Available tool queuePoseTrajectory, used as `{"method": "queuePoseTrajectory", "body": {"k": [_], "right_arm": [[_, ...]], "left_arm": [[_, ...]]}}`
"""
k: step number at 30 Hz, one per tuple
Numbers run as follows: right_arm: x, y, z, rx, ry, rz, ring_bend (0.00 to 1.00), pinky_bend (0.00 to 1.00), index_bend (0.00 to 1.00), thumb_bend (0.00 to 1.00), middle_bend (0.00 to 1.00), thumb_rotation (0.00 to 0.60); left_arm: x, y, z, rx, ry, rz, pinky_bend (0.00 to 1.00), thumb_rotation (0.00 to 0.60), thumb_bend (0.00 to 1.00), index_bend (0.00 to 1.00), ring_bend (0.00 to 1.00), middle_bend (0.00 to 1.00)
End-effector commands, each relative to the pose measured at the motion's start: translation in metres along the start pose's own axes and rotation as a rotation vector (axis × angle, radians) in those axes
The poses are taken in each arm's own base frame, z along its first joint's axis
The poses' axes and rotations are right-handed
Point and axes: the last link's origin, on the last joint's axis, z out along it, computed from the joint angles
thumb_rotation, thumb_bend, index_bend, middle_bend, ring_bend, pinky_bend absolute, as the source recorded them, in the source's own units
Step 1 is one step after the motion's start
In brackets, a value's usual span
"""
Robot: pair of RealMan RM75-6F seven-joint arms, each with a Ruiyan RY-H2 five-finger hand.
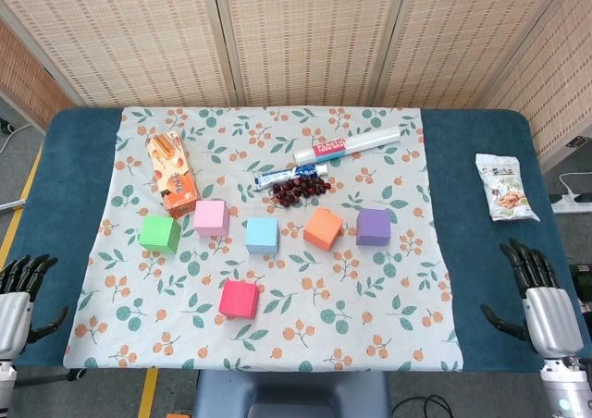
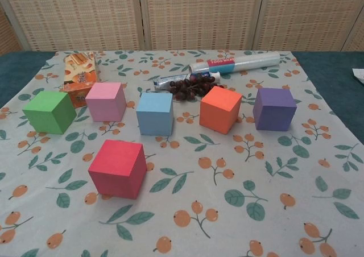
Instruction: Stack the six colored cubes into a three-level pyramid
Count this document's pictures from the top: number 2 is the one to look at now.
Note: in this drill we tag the light blue foam cube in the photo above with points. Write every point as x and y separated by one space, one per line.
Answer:
153 117

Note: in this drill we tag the orange foam cube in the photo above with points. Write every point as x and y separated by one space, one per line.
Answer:
216 115

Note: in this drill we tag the pink foam cube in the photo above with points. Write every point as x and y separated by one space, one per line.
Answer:
102 106

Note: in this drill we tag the purple foam cube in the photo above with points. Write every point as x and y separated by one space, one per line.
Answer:
270 115

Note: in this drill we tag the green foam cube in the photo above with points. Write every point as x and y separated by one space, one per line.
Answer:
48 115

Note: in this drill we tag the dark red grape bunch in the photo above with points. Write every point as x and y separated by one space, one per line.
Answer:
185 91

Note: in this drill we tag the white blue toothpaste tube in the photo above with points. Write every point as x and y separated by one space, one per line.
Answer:
170 81

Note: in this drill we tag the floral print tablecloth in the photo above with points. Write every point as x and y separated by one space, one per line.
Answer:
227 154

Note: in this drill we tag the plastic food wrap roll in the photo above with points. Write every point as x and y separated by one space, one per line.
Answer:
227 63

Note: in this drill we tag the red foam cube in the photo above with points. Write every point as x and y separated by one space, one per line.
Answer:
113 171

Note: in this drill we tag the bamboo folding screen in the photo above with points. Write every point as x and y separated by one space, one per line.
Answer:
199 12

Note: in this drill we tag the orange biscuit box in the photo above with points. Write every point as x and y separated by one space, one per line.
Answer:
78 75

